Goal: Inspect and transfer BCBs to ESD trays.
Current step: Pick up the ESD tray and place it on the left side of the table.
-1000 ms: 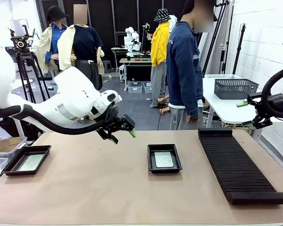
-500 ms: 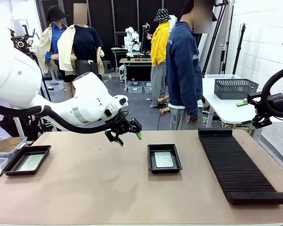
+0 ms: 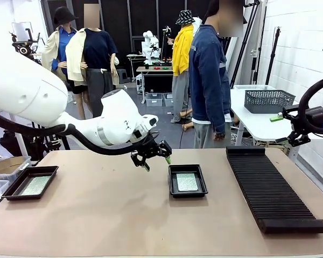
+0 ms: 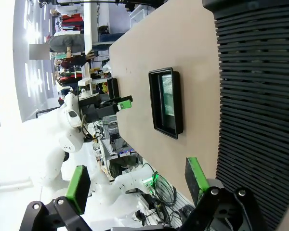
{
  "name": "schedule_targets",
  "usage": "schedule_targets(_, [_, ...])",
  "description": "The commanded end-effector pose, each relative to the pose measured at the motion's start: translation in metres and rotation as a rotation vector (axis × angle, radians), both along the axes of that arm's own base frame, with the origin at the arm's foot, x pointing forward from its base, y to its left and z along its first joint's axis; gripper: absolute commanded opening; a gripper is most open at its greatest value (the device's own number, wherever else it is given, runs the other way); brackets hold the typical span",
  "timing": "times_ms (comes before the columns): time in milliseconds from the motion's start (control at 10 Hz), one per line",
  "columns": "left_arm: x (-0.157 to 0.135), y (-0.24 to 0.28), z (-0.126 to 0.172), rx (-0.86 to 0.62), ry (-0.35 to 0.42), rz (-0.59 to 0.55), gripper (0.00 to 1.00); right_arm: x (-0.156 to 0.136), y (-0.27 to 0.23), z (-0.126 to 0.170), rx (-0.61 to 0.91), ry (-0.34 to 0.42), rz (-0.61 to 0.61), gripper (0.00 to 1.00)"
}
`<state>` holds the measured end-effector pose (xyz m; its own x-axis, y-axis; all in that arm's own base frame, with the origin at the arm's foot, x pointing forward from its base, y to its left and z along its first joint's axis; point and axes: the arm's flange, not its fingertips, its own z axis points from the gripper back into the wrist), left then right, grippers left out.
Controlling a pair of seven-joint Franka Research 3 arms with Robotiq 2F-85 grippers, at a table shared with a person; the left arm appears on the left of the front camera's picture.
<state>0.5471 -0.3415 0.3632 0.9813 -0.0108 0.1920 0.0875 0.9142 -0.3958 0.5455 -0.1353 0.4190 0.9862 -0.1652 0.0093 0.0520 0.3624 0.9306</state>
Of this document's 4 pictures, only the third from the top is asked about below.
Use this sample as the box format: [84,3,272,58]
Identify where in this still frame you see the clear bin with cardboard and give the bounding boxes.
[0,155,32,183]

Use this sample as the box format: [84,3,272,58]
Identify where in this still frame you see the grey step stool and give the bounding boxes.
[117,68,130,84]

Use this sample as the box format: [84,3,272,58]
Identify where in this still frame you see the black light stand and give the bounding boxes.
[265,26,282,85]

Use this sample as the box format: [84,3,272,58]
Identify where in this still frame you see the black right arm cable sleeve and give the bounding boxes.
[298,76,323,134]

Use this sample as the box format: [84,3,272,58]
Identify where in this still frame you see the grey woven plastic basket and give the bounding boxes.
[244,89,296,114]

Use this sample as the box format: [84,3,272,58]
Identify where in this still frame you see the background work table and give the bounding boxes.
[136,66,174,104]

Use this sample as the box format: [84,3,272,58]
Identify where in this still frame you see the black slotted board rack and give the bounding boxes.
[226,146,323,234]

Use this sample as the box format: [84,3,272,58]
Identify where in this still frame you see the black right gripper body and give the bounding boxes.
[283,104,323,147]

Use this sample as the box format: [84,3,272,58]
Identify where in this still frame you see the person in denim jacket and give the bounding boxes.
[188,0,244,149]

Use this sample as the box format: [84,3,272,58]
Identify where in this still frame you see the black ESD tray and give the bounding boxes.
[167,164,209,199]
[1,166,59,201]

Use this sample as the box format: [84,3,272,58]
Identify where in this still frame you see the mannequin in blue shirt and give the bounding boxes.
[41,6,94,120]

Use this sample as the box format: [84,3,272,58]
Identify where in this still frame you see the green circuit board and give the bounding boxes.
[20,176,52,196]
[176,173,199,192]

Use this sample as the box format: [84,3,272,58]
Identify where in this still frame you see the mannequin in yellow hoodie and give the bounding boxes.
[171,10,196,124]

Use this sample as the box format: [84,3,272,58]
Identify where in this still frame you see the patterned bucket hat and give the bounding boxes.
[175,10,196,25]

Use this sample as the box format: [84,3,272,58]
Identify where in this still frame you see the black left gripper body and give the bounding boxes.
[136,141,165,161]

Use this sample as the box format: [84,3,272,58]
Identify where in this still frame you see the mannequin in navy t-shirt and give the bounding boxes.
[65,4,120,119]

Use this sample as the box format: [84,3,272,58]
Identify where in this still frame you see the black brimmed hat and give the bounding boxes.
[53,6,79,27]

